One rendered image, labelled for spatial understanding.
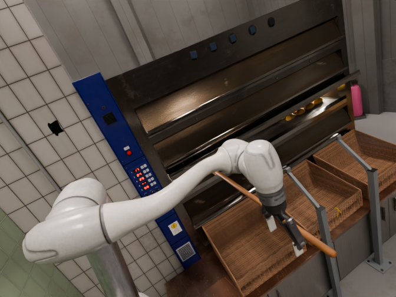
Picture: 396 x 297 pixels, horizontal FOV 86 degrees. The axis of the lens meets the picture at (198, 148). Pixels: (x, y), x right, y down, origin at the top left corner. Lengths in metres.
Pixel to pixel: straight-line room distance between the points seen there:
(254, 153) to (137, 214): 0.35
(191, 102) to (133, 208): 1.03
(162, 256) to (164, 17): 4.82
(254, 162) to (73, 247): 0.49
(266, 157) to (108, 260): 0.61
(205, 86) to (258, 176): 1.00
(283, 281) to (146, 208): 1.33
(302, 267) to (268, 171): 1.23
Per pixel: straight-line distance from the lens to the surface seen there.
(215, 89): 1.55
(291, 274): 1.76
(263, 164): 0.63
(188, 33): 5.63
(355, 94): 4.64
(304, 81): 2.05
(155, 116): 1.42
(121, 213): 0.57
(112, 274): 0.88
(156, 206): 0.58
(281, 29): 1.91
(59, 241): 0.60
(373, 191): 1.93
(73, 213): 0.61
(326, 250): 1.03
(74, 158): 1.46
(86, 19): 5.35
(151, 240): 1.76
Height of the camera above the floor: 2.02
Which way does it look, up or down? 22 degrees down
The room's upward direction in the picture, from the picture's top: 23 degrees counter-clockwise
